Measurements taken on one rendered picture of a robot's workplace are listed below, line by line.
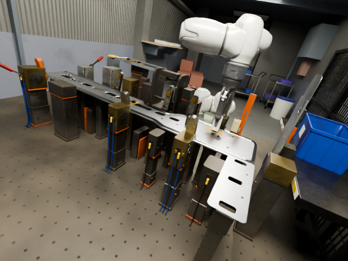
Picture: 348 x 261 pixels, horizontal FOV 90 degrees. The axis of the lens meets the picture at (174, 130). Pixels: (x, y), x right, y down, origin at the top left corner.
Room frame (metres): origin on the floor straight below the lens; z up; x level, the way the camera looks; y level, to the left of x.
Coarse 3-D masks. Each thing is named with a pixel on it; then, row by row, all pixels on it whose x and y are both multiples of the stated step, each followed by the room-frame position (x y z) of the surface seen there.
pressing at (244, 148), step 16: (64, 80) 1.04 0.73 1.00; (80, 80) 1.11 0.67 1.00; (96, 96) 0.90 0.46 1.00; (112, 96) 0.95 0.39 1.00; (144, 112) 0.82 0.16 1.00; (160, 112) 0.87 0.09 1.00; (176, 128) 0.71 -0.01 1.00; (208, 144) 0.64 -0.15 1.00; (224, 144) 0.66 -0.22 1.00; (240, 144) 0.70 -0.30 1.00; (256, 144) 0.74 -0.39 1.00
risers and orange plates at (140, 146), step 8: (80, 96) 1.01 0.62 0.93; (88, 96) 1.03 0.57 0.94; (88, 104) 1.02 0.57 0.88; (88, 112) 0.97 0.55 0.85; (88, 120) 0.97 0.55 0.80; (88, 128) 0.97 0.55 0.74; (144, 128) 0.89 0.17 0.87; (136, 136) 0.82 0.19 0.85; (144, 136) 0.88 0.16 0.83; (168, 136) 0.81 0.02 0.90; (136, 144) 0.82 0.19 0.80; (144, 144) 0.86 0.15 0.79; (168, 144) 0.80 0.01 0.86; (136, 152) 0.82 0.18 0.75; (144, 152) 0.87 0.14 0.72; (168, 152) 0.80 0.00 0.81; (168, 160) 0.80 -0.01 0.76
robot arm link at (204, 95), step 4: (200, 88) 1.60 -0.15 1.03; (204, 88) 1.61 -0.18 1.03; (196, 92) 1.54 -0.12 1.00; (200, 92) 1.52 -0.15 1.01; (204, 92) 1.52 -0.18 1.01; (208, 92) 1.54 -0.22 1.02; (200, 96) 1.50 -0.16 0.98; (204, 96) 1.51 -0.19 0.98; (208, 96) 1.53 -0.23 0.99; (212, 96) 1.57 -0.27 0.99; (200, 100) 1.50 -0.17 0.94; (204, 100) 1.50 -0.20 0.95; (208, 100) 1.51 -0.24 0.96; (204, 104) 1.50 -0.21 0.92; (208, 104) 1.50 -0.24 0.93; (200, 108) 1.50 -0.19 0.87; (204, 108) 1.50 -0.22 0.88; (208, 108) 1.50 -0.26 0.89; (200, 112) 1.51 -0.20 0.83; (204, 112) 1.55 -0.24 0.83
